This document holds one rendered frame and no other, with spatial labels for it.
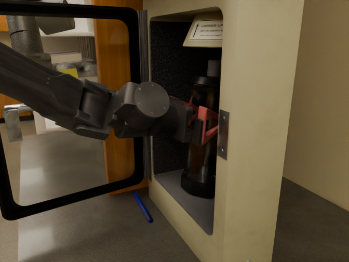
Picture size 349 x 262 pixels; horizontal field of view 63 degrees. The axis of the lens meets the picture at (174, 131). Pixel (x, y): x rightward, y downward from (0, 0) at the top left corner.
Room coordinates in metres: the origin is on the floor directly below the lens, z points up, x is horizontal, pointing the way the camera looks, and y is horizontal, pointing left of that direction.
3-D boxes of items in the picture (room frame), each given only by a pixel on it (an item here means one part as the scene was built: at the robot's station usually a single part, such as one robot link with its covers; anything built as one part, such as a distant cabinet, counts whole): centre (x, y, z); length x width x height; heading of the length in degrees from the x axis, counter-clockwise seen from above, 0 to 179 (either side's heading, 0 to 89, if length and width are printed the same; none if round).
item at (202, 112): (0.52, -0.06, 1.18); 0.09 x 0.07 x 0.07; 119
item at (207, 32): (0.54, -0.10, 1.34); 0.18 x 0.18 x 0.05
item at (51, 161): (0.56, 0.20, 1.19); 0.30 x 0.01 x 0.40; 123
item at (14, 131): (0.49, 0.29, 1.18); 0.02 x 0.02 x 0.06; 33
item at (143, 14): (0.64, 0.07, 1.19); 0.03 x 0.02 x 0.39; 27
